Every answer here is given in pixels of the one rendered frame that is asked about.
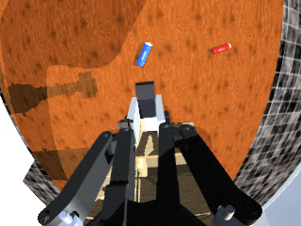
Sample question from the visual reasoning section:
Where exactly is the small wooden chest of drawers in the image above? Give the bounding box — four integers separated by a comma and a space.
85, 167, 214, 222

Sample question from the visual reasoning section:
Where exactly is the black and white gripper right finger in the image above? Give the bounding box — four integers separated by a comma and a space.
154, 94, 262, 226

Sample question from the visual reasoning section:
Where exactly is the blue aa battery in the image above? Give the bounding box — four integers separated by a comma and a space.
136, 42, 152, 66

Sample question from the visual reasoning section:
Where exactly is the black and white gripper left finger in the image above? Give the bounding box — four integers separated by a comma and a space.
38, 97, 140, 226

